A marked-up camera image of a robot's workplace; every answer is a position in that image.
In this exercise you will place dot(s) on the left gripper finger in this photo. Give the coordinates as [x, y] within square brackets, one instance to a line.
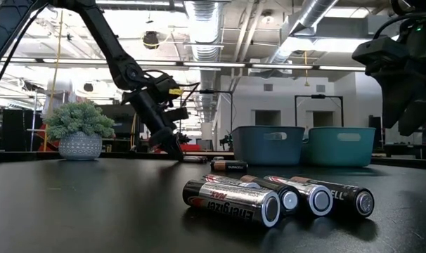
[162, 140]
[176, 145]

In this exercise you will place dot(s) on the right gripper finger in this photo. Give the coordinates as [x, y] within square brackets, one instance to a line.
[392, 102]
[418, 117]

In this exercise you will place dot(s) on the teal plastic bin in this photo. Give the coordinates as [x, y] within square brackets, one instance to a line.
[339, 152]

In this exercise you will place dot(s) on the blue plastic bin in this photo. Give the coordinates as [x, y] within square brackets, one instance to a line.
[265, 151]

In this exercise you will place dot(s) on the black background robot arm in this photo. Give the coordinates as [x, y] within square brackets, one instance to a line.
[227, 142]

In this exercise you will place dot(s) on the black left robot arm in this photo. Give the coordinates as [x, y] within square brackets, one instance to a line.
[104, 42]

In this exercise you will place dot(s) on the red box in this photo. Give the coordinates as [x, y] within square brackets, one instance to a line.
[192, 147]

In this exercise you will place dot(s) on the silver Energizer battery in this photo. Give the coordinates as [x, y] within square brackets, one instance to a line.
[227, 180]
[320, 200]
[234, 202]
[195, 159]

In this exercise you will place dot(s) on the black tall cabinet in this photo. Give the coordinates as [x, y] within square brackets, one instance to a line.
[374, 128]

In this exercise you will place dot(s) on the wooden table edge board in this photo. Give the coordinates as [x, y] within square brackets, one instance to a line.
[213, 153]

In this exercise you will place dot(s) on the dark background screen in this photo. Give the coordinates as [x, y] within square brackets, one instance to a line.
[111, 119]

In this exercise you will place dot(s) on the white ceiling light strip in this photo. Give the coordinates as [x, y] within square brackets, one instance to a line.
[213, 64]
[76, 61]
[341, 68]
[160, 63]
[281, 66]

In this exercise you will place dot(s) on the black hanging dome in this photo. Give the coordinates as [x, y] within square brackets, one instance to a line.
[150, 39]
[88, 87]

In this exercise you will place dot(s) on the green plant in grey pot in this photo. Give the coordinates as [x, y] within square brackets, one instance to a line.
[79, 133]

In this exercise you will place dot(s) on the yellow hanging pendant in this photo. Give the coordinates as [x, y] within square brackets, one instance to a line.
[306, 82]

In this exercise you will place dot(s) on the black background cabinets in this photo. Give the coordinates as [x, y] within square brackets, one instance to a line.
[9, 130]

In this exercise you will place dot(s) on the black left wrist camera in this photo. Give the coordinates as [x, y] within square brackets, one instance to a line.
[176, 114]

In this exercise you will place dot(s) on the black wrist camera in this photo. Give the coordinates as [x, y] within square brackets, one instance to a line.
[378, 56]
[176, 114]

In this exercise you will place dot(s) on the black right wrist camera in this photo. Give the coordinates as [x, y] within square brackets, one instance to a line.
[378, 56]

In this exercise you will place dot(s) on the black gantry frame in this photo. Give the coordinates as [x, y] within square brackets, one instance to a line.
[318, 96]
[231, 112]

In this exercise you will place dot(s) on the grey wall vent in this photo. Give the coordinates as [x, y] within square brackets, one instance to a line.
[268, 87]
[320, 88]

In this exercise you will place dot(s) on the round silver air duct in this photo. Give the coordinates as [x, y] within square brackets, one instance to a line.
[204, 35]
[304, 21]

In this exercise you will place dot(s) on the grey rectangular air duct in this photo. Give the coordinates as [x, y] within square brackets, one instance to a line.
[339, 26]

